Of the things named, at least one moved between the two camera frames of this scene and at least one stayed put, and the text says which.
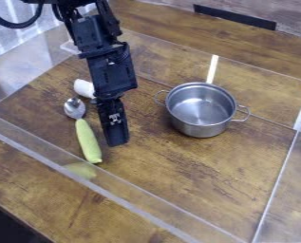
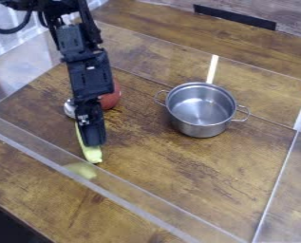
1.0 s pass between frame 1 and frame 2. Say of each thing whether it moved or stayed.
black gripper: moved
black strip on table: stayed
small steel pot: stayed
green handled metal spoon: stayed
